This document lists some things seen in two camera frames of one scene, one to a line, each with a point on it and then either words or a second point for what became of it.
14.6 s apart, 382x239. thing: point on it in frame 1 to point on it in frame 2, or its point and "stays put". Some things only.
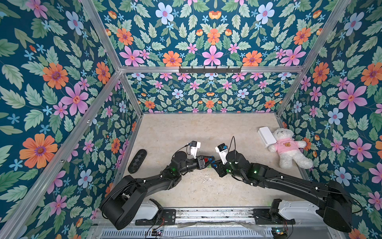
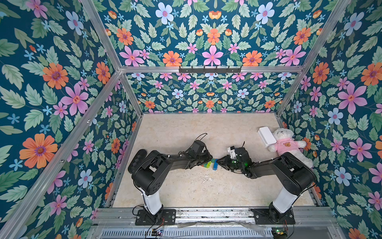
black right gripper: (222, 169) to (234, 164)
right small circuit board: (279, 232) stays put
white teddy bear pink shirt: (286, 147) stays put
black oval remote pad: (137, 161) stays put
